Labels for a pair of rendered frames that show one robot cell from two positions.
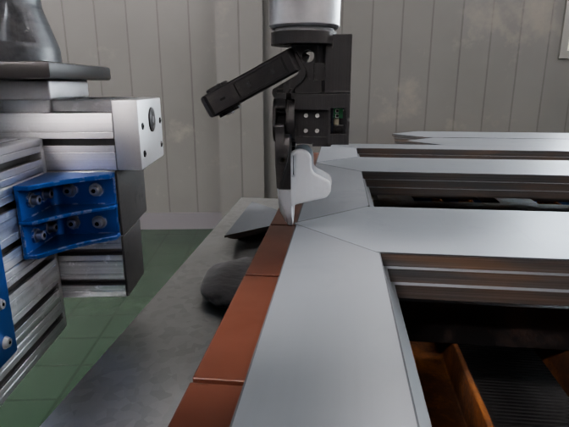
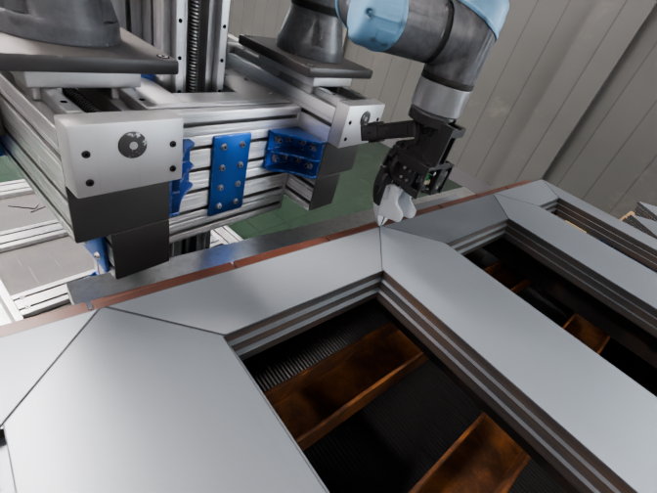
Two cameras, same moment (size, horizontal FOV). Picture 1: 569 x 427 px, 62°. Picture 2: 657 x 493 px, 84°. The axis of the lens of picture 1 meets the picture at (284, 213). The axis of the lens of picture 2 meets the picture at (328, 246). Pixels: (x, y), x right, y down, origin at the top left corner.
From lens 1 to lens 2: 0.31 m
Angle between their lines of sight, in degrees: 36
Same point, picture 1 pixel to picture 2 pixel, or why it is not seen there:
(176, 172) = (476, 140)
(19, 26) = (317, 35)
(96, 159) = (320, 130)
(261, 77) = (392, 130)
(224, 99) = (370, 133)
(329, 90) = (425, 158)
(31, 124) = (300, 96)
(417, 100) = not seen: outside the picture
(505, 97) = not seen: outside the picture
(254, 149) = (548, 150)
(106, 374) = (270, 241)
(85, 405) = (248, 247)
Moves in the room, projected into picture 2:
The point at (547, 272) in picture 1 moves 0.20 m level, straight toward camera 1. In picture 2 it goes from (462, 350) to (321, 363)
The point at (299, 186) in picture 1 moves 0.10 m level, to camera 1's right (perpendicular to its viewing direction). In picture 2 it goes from (386, 206) to (435, 239)
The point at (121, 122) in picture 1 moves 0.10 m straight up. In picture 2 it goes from (338, 115) to (352, 64)
